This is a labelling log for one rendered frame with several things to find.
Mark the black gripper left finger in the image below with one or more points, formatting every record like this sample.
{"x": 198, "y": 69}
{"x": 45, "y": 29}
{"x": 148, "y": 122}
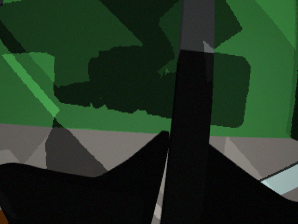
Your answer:
{"x": 127, "y": 194}

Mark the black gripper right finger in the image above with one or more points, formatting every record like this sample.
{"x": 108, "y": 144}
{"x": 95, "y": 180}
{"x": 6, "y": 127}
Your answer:
{"x": 232, "y": 196}

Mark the green putting mat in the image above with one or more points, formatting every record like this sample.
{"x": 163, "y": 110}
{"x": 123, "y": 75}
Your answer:
{"x": 111, "y": 65}

